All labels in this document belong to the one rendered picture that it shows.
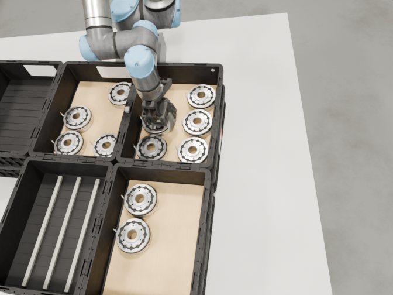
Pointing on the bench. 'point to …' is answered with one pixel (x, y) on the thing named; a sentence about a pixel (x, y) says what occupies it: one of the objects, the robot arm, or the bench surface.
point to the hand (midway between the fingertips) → (166, 122)
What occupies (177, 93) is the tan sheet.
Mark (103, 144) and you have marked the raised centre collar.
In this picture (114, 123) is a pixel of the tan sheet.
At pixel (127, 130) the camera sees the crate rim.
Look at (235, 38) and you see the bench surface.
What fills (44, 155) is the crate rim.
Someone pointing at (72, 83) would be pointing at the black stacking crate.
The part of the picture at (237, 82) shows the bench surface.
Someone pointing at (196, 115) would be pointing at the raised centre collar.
